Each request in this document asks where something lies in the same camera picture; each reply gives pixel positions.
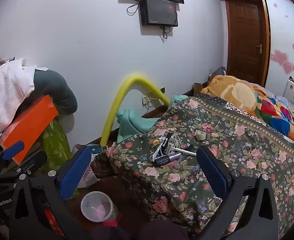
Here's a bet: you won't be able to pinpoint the red patterned cloth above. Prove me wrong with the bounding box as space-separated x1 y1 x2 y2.
43 207 63 237

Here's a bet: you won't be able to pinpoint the green floral bag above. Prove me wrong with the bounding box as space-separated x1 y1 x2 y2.
40 119 73 166

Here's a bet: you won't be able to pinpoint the black rectangular device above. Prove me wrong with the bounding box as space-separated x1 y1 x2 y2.
162 133 173 154

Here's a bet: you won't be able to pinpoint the dark pillow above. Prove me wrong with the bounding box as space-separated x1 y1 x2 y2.
209 66 228 78

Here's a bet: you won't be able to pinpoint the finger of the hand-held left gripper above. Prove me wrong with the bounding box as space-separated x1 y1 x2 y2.
4 151 48 178
2 141 25 161

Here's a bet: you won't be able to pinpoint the dark mascara tube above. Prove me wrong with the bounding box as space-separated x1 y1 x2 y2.
154 152 183 166

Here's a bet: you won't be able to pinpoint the brown wooden door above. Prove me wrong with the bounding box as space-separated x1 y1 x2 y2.
224 0 268 87

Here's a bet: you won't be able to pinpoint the white wardrobe with heart stickers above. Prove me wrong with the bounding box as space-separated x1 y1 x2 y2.
261 0 294 98

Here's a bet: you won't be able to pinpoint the dark floral blanket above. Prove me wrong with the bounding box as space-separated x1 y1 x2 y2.
90 94 294 236

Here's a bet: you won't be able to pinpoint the small black wall monitor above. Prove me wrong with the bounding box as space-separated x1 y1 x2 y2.
140 0 179 27

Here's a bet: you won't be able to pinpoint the orange colourful blanket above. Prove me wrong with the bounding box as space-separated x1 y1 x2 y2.
201 75 294 151

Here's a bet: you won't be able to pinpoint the white plastic bag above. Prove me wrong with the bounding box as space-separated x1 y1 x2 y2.
73 144 103 190

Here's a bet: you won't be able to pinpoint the small blue box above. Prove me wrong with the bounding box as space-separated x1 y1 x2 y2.
91 145 106 155

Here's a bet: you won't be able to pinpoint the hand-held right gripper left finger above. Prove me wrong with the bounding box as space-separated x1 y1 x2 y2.
9 145 93 240

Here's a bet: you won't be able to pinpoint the white tangled earphones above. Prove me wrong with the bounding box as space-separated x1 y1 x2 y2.
151 132 185 163

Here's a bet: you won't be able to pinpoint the black monitor cable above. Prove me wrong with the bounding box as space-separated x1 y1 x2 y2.
126 2 140 16
159 25 175 40

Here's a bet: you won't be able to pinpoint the teal cloth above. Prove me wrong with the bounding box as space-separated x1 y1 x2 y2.
115 94 187 143

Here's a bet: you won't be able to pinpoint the orange flat box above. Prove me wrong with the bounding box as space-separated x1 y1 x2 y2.
0 95 60 165

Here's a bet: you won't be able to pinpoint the silver trimmer pen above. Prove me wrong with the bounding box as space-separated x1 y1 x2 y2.
170 145 198 156

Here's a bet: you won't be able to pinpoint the white towel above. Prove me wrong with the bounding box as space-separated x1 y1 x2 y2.
0 58 48 135

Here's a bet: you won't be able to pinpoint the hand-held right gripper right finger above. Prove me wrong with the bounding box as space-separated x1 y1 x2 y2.
196 145 280 240

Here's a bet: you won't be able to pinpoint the grey-green cushion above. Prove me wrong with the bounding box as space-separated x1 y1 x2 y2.
33 69 78 117

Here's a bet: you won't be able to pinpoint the yellow foam tube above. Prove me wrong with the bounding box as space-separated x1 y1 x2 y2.
100 74 171 147

